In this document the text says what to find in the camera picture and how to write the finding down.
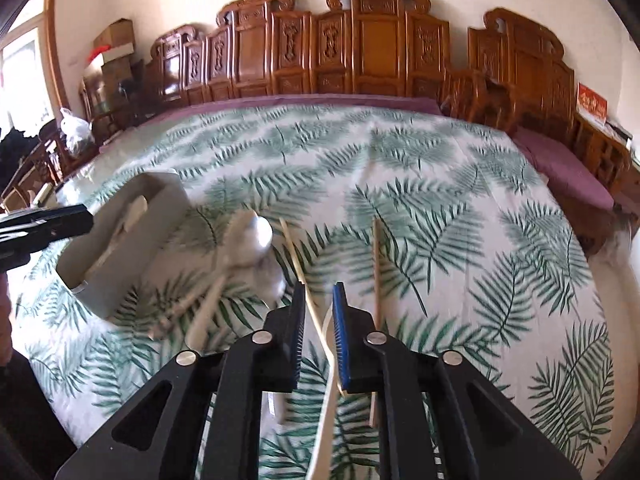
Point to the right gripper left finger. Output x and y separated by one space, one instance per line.
284 354

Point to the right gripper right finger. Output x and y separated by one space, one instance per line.
359 364

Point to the left hand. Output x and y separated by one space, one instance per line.
6 348

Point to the wooden chair left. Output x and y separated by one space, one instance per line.
28 163

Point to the steel spoon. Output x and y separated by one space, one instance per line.
264 235

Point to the grey rectangular tray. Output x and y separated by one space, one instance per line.
107 287

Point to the white plastic bag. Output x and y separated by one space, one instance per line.
77 132

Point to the wooden framed window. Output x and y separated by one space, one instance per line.
32 90

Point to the fern leaf tablecloth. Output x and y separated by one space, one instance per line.
444 226

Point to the purple sofa cushion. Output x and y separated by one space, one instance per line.
419 105

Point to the stacked cardboard boxes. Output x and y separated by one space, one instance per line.
109 64

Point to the purple armchair cushion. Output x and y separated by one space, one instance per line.
565 172

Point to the carved wooden sofa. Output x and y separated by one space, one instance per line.
270 48

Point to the carved wooden armchair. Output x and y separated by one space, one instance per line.
517 77

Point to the red card box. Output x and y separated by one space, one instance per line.
591 105

